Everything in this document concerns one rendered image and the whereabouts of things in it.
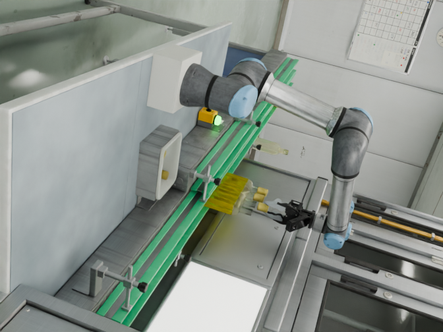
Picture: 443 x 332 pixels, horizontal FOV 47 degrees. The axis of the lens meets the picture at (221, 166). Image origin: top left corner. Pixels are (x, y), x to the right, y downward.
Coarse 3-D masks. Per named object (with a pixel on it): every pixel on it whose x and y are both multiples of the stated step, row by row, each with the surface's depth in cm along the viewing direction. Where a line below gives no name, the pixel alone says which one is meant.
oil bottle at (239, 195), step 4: (220, 184) 220; (216, 188) 217; (220, 188) 218; (224, 188) 218; (228, 188) 219; (232, 188) 219; (220, 192) 216; (224, 192) 216; (228, 192) 216; (232, 192) 217; (236, 192) 217; (240, 192) 218; (232, 196) 215; (236, 196) 215; (240, 196) 215; (244, 196) 216; (240, 200) 215; (244, 200) 216
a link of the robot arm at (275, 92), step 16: (240, 64) 181; (256, 64) 182; (256, 80) 178; (272, 80) 180; (272, 96) 179; (288, 96) 178; (304, 96) 179; (288, 112) 182; (304, 112) 178; (320, 112) 177; (336, 112) 177; (352, 112) 177; (336, 128) 176; (352, 128) 171; (368, 128) 175
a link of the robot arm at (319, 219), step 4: (316, 216) 210; (320, 216) 211; (324, 216) 211; (316, 220) 210; (320, 220) 209; (324, 220) 209; (312, 224) 210; (316, 224) 209; (320, 224) 209; (312, 228) 211; (316, 228) 210; (320, 228) 209; (320, 232) 211
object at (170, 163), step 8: (176, 136) 186; (168, 144) 180; (176, 144) 193; (160, 152) 178; (168, 152) 195; (176, 152) 194; (160, 160) 178; (168, 160) 197; (176, 160) 196; (160, 168) 180; (168, 168) 199; (176, 168) 198; (160, 176) 182; (176, 176) 200; (160, 184) 195; (168, 184) 196; (160, 192) 191
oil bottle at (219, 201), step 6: (216, 192) 215; (210, 198) 212; (216, 198) 211; (222, 198) 212; (228, 198) 213; (234, 198) 213; (204, 204) 214; (210, 204) 213; (216, 204) 212; (222, 204) 211; (228, 204) 210; (234, 204) 210; (240, 204) 212; (222, 210) 213; (228, 210) 212; (234, 210) 211
